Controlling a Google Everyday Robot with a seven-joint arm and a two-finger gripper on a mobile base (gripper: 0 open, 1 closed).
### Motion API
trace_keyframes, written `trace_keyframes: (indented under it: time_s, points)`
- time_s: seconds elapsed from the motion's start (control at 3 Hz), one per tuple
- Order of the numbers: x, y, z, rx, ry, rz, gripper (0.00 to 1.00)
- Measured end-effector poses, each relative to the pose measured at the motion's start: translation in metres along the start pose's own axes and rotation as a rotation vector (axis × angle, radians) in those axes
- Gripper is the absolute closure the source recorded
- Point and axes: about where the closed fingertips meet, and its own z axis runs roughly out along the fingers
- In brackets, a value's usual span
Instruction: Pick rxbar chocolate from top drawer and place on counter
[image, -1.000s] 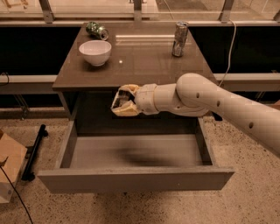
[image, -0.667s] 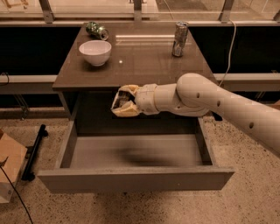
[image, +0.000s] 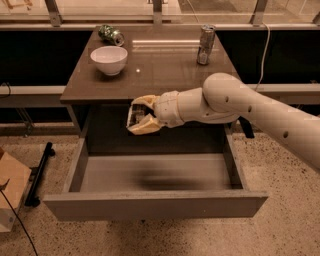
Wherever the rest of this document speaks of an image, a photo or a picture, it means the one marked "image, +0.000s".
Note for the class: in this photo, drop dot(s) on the tall silver drink can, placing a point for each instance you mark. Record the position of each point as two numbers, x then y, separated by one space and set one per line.
206 43

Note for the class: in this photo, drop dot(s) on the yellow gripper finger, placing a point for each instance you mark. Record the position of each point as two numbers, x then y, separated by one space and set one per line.
147 100
148 124

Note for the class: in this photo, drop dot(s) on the open grey top drawer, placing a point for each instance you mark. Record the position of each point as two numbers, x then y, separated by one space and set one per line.
178 174

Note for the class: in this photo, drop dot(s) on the crushed green soda can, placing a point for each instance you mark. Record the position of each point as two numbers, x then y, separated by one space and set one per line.
111 34

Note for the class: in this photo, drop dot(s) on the cardboard box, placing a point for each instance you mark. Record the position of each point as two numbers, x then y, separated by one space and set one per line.
14 177

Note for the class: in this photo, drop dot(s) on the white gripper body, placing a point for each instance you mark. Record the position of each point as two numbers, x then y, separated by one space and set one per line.
167 108

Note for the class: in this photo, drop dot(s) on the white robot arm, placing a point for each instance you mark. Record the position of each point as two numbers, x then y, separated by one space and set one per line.
223 99

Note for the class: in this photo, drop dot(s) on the white ceramic bowl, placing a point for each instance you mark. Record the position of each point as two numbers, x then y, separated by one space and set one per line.
110 60

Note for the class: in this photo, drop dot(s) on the black metal bar stand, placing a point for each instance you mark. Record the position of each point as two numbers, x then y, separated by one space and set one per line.
36 174

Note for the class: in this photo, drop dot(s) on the grey cabinet with counter top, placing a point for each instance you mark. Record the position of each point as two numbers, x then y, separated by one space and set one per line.
159 60

